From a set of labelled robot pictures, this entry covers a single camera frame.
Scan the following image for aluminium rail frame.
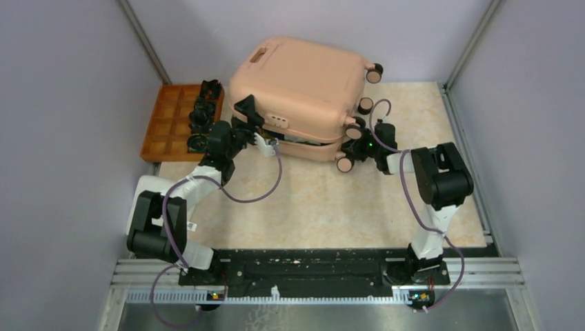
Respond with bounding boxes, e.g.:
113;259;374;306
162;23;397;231
101;250;538;330

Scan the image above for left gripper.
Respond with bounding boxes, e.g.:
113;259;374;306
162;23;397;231
226;96;266;160

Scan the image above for pink suitcase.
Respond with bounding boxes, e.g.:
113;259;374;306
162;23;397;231
228;36;384;165

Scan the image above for wooden compartment tray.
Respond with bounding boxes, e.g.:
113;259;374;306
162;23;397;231
140;83;203;163

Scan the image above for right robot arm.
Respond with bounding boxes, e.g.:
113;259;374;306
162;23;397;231
337;119;474;285

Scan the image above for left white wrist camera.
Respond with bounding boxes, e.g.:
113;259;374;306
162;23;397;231
254;133;279;157

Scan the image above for purple cable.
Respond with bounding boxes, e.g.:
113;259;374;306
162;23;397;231
369;99;466;313
150;143;284;331

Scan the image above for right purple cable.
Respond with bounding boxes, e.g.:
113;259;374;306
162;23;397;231
369;99;466;313

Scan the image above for rolled yellow green tie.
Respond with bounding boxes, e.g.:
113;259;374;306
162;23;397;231
186;134;209;154

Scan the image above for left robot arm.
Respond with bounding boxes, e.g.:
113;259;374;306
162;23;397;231
126;94;280;285

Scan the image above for white cloth under left arm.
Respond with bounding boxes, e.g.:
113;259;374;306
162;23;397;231
130;174;202;234

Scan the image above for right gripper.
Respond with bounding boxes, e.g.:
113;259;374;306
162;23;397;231
338;128;381;163

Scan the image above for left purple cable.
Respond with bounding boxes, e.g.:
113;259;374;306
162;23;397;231
150;143;284;331

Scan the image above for rolled dark brown tie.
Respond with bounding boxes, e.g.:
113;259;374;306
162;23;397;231
189;112;213;134

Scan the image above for rolled dark tie top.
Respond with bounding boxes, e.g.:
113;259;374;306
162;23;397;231
199;79;223;100

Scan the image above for rolled green patterned tie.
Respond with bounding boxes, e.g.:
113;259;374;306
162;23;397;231
193;97;216;120

